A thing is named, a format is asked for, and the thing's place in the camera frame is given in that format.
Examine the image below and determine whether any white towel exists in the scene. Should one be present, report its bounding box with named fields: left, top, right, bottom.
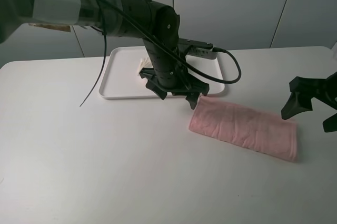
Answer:
left=137, top=57, right=153, bottom=76

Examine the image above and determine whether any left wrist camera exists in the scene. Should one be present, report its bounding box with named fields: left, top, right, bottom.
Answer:
left=178, top=38, right=217, bottom=60

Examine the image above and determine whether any white plastic tray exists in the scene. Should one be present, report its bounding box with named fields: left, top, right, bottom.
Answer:
left=99, top=46, right=225, bottom=100

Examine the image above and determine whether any pink towel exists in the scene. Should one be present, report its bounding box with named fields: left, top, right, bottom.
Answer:
left=189, top=97, right=298, bottom=162

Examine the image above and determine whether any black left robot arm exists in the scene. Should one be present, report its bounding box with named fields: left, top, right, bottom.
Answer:
left=1, top=0, right=209, bottom=108

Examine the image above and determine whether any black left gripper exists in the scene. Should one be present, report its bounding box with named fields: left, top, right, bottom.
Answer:
left=140, top=47, right=210, bottom=109

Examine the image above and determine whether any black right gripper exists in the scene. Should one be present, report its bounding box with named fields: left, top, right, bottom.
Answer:
left=281, top=73, right=337, bottom=132

